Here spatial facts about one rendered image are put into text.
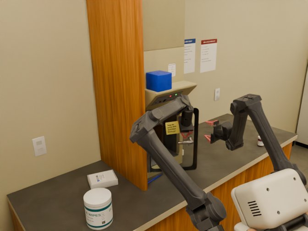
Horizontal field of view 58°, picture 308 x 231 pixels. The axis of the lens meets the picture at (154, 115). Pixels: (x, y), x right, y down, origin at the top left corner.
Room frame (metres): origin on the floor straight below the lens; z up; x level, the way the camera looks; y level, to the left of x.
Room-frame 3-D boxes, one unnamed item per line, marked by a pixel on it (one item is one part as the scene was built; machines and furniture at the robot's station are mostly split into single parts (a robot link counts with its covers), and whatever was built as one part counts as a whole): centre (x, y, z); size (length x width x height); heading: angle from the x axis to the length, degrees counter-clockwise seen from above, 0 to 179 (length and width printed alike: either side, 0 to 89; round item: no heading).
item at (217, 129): (1.55, -0.40, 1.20); 0.07 x 0.07 x 0.10; 39
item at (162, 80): (1.47, -0.03, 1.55); 0.10 x 0.10 x 0.09; 39
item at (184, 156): (1.48, -0.10, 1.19); 0.30 x 0.01 x 0.40; 95
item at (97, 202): (1.11, 0.28, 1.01); 0.13 x 0.13 x 0.15
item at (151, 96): (1.52, -0.10, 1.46); 0.32 x 0.11 x 0.10; 129
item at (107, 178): (1.44, 0.32, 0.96); 0.16 x 0.12 x 0.04; 112
